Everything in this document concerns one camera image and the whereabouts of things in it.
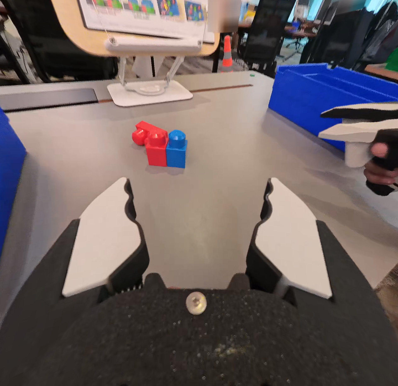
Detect blue plastic bin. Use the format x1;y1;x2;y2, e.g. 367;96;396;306
0;109;27;256
269;63;398;152

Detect white document stand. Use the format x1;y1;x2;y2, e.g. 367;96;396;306
105;35;204;107

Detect red double toy block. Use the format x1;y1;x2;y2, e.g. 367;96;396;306
132;121;168;147

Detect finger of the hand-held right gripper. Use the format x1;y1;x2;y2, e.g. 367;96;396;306
317;119;398;169
320;102;398;120

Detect orange traffic cone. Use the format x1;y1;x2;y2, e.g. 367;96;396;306
222;35;235;68

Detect wooden clipboard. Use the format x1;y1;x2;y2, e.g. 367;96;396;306
47;0;221;57

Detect black office chair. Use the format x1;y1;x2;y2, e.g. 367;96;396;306
300;7;398;72
240;0;296;75

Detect person's right hand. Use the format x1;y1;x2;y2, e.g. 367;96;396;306
363;142;398;189

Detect blue toy block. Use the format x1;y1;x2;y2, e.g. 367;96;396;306
166;130;188;169

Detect printed instruction sheet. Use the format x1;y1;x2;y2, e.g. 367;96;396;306
74;0;211;41

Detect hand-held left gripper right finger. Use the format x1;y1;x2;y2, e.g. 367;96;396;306
246;178;333;299

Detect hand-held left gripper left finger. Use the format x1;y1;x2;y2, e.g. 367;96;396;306
62;178;150;298

